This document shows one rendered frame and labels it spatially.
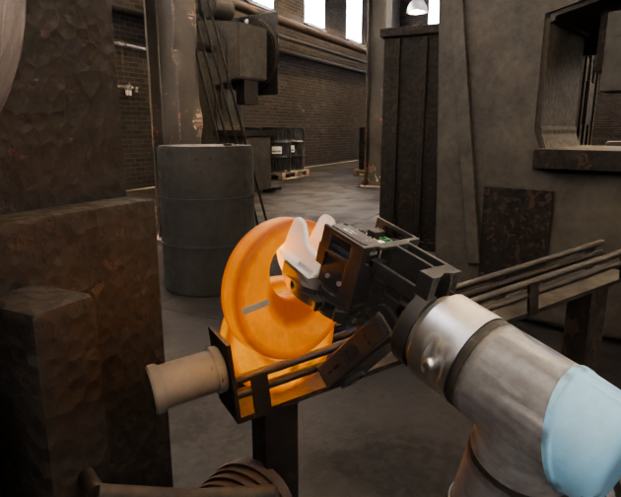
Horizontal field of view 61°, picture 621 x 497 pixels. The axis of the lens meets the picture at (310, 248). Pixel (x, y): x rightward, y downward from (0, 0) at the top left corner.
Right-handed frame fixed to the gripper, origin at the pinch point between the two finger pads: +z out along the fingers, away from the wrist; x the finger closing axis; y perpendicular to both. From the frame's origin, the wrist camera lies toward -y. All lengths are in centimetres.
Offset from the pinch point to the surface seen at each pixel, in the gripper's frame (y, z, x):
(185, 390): -19.4, 4.0, 8.1
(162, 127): -89, 391, -166
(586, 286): -12, -9, -65
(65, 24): 16.6, 37.2, 12.0
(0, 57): 15.2, 14.3, 23.7
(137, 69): -107, 821, -317
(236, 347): -15.7, 4.8, 1.2
